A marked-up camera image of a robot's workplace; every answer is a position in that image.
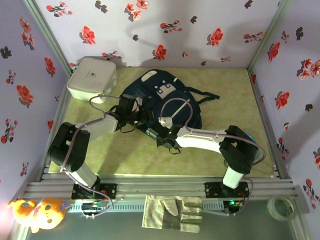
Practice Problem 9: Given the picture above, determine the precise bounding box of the white slotted cable duct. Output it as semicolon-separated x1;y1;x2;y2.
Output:
66;199;226;215

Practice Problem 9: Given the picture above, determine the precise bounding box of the aluminium corner post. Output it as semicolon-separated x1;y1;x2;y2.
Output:
246;0;294;72
22;0;74;77

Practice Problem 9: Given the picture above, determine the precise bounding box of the aluminium side rail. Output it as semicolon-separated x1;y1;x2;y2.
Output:
247;68;288;180
39;72;73;181

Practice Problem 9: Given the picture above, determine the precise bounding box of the orange plush toy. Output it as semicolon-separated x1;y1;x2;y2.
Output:
6;197;67;234

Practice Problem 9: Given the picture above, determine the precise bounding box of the aluminium front rail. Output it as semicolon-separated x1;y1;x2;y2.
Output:
23;172;310;201

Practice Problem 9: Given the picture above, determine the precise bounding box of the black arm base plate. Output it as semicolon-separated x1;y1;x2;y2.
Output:
204;181;251;200
71;182;118;200

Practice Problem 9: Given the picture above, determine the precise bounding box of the grey work glove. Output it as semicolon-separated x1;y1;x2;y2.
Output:
141;194;203;234

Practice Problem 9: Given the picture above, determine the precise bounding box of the clear tape roll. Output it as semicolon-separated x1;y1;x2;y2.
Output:
266;195;298;222

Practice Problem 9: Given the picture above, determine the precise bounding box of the navy blue backpack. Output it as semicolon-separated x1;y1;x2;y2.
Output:
119;69;221;137

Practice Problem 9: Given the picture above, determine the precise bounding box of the light blue ring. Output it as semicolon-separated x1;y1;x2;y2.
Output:
243;131;256;144

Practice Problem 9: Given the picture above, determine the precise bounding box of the white fabric zip case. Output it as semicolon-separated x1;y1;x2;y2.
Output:
66;57;118;104

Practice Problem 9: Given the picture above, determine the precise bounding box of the small circuit board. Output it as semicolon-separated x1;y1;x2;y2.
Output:
224;198;245;210
81;201;107;212

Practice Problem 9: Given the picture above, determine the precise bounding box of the left arm grey cable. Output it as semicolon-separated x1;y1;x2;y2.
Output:
59;94;122;220

